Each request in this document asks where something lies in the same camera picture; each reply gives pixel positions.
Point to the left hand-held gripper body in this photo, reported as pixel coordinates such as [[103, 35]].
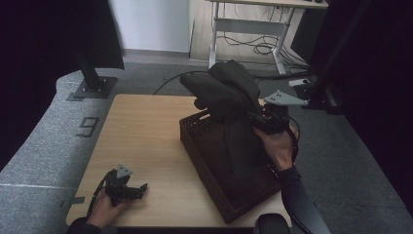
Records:
[[118, 190]]

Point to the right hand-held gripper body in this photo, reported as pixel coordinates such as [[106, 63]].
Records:
[[271, 122]]

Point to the black pleated skirt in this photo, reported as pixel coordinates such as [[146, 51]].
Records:
[[227, 94]]

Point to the brown woven basket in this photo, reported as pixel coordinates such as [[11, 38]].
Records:
[[207, 152]]

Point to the person's left hand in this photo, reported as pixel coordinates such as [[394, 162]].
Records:
[[104, 213]]

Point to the person's right hand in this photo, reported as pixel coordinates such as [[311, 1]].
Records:
[[279, 148]]

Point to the white power strip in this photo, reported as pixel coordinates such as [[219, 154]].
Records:
[[299, 82]]

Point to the black computer tower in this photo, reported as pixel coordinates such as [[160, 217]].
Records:
[[308, 35]]

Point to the dark curtain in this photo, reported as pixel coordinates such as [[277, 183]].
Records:
[[380, 81], [39, 65]]

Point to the black slanted stand post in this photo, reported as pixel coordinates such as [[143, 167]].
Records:
[[324, 78]]

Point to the white desk frame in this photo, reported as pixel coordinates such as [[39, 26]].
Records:
[[250, 26]]

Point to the black stand with base plate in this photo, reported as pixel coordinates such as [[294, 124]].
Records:
[[92, 81]]

